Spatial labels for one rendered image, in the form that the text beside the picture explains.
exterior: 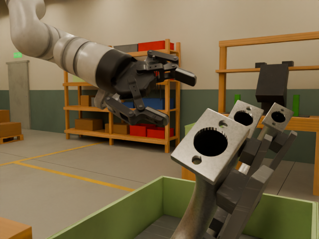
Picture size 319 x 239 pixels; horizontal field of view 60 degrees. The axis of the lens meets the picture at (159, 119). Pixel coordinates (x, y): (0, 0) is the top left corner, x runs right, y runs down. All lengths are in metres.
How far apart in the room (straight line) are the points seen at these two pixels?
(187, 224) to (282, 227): 0.48
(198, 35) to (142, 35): 1.37
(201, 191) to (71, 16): 8.00
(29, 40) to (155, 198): 0.53
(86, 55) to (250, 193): 0.35
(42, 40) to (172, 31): 5.60
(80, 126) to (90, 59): 6.59
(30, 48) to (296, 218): 0.69
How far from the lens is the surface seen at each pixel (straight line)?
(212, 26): 5.74
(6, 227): 0.90
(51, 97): 8.71
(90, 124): 6.82
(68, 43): 0.53
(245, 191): 0.25
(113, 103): 0.44
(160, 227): 0.81
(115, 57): 0.47
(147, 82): 0.46
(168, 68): 0.47
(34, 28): 0.57
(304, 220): 0.77
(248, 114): 0.41
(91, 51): 0.49
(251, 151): 0.44
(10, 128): 7.46
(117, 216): 0.69
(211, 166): 0.21
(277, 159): 0.60
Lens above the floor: 1.22
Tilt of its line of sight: 6 degrees down
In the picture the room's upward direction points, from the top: straight up
